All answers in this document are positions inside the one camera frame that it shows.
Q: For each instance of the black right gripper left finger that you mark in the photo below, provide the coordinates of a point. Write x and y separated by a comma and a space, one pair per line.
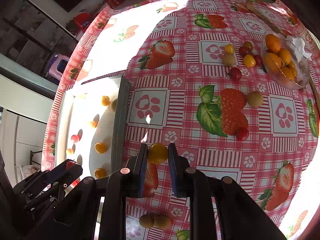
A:
103, 199

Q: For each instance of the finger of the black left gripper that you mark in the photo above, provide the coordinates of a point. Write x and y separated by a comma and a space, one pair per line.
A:
65, 173

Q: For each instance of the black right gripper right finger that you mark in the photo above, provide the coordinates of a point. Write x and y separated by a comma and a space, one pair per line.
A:
218, 207

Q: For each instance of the white rectangular tray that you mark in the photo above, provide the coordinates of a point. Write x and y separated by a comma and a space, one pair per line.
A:
91, 124

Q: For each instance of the red tomato on strawberry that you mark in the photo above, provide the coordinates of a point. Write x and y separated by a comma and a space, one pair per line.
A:
242, 134

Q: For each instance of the purple plastic stool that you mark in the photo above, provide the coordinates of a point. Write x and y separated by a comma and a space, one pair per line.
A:
56, 65

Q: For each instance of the green-brown fruit centre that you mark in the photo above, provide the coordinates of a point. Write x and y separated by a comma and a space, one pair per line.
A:
255, 98

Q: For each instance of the red checkered strawberry tablecloth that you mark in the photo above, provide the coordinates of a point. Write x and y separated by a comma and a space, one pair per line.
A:
171, 51

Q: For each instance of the dark red cherry tomato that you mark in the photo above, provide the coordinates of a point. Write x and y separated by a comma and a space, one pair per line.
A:
235, 74

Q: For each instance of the wooden stick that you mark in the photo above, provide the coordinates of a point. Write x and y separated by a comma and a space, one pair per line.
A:
280, 77

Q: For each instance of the orange mandarin front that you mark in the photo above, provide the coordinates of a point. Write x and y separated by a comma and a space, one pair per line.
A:
287, 72

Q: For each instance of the orange mandarin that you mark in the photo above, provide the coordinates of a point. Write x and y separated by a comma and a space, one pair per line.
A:
272, 62
287, 72
273, 43

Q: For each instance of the yellow cherry tomato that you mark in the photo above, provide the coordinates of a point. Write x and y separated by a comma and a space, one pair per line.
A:
249, 61

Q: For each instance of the orange mandarin middle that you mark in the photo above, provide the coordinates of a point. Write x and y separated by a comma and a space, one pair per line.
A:
272, 62

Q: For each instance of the green-brown round fruit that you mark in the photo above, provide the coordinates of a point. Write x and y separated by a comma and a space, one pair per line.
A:
228, 59

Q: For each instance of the clear glass fruit bowl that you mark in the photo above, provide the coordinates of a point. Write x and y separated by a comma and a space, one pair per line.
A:
289, 61

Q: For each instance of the red plastic chair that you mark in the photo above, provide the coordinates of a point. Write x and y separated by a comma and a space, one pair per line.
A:
82, 20

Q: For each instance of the white tissue in bowl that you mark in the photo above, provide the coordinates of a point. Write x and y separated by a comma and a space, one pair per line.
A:
296, 47

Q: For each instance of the orange mandarin top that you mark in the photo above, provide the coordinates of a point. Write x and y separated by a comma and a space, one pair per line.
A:
273, 43

